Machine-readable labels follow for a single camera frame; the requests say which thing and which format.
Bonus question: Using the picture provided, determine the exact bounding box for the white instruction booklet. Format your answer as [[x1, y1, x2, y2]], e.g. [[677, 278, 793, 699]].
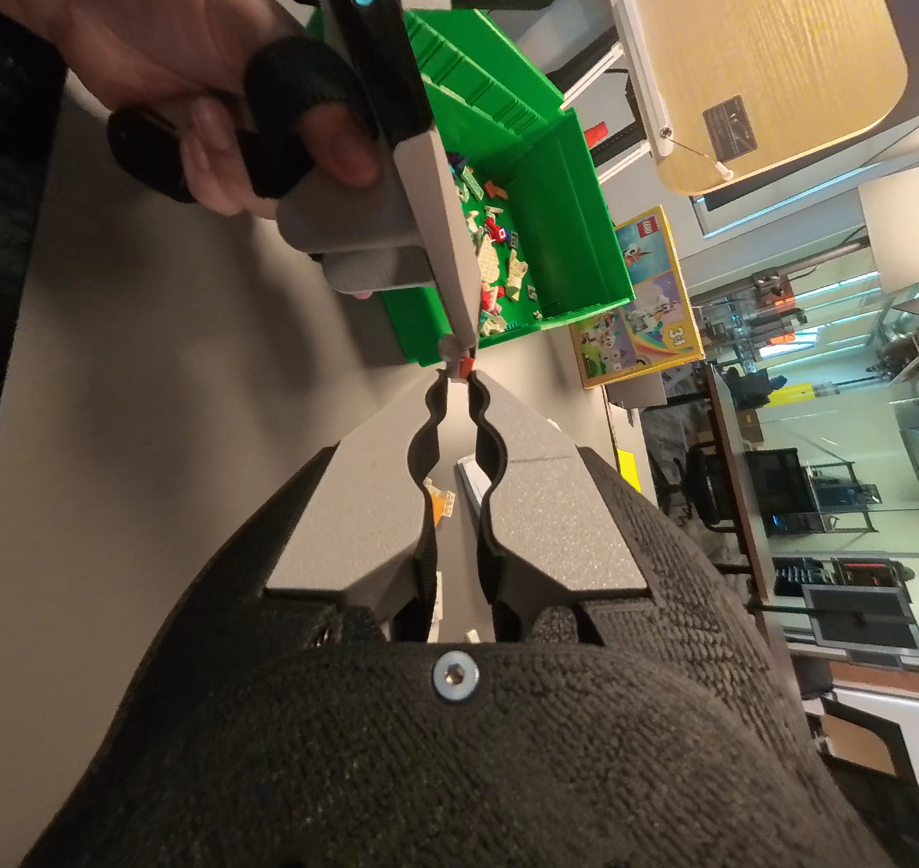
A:
[[454, 453, 498, 528]]

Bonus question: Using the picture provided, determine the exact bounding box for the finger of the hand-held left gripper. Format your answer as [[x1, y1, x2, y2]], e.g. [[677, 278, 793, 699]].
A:
[[393, 130, 481, 365]]

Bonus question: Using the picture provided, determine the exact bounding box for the pale orange lego piece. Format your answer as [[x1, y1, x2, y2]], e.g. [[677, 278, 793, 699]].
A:
[[422, 476, 458, 526]]

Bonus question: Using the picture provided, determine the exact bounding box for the person's left hand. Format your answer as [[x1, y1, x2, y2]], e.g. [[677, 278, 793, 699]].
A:
[[0, 0, 383, 221]]

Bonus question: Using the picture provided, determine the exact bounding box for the pile of lego pieces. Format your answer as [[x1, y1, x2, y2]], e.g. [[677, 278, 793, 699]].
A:
[[447, 150, 547, 341]]

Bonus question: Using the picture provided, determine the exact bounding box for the black computer monitor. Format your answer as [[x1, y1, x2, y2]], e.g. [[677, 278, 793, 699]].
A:
[[743, 446, 821, 519]]

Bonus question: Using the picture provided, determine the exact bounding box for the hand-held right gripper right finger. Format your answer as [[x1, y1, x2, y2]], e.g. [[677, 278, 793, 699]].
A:
[[465, 369, 649, 607]]

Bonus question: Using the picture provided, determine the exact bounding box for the yellow lego set box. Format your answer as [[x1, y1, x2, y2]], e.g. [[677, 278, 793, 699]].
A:
[[569, 206, 706, 389]]

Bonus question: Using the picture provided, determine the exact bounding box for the light wooden table top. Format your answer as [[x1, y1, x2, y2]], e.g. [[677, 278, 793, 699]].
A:
[[609, 0, 909, 197]]

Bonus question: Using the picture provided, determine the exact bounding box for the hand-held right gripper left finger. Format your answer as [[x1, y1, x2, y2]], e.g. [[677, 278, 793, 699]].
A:
[[264, 369, 440, 612]]

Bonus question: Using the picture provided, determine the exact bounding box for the large green plastic bin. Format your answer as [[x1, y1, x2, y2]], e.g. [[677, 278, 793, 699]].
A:
[[305, 8, 638, 370]]

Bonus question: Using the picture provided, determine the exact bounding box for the black office chair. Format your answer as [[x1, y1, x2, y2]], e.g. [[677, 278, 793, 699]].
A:
[[668, 443, 740, 533]]

